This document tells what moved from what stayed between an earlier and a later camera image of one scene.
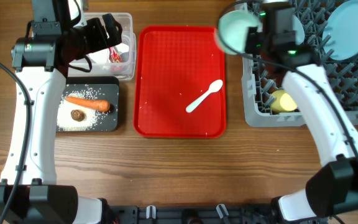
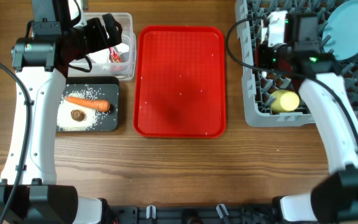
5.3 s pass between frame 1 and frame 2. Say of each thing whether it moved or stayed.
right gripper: moved
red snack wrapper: stayed
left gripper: stayed
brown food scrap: stayed
